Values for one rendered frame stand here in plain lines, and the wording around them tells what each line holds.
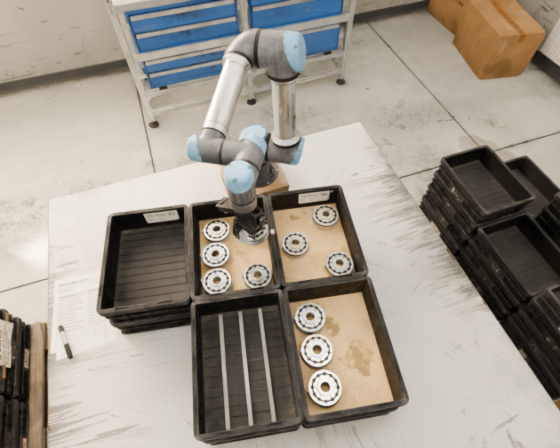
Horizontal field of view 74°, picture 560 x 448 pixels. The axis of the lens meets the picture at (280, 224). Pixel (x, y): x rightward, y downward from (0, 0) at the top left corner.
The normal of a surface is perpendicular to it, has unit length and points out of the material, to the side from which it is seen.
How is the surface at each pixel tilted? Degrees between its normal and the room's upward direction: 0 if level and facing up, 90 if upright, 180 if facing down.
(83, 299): 0
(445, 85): 0
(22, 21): 90
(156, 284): 0
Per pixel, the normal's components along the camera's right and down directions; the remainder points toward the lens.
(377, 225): -0.01, -0.56
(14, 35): 0.33, 0.78
